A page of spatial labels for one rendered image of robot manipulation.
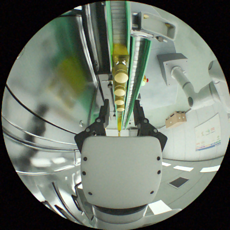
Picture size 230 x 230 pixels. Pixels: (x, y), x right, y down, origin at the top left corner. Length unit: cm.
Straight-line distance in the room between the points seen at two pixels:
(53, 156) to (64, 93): 14
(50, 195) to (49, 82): 28
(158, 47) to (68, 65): 57
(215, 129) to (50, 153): 379
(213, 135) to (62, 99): 385
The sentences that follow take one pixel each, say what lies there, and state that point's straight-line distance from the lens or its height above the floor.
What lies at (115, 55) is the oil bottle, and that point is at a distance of 26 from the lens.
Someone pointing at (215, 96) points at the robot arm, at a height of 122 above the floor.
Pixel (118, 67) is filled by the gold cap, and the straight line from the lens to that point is 20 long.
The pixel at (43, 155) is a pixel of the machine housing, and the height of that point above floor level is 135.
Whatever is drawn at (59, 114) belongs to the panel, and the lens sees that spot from 17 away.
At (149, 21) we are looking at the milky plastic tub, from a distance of 58.
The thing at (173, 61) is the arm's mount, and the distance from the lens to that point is 59.
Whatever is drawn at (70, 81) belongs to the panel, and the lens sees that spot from 21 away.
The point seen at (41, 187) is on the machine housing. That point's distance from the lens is 23.
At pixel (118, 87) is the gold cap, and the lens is 23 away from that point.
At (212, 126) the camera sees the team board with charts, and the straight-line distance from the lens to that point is 372.
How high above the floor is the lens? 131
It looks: 22 degrees down
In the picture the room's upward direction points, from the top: 179 degrees counter-clockwise
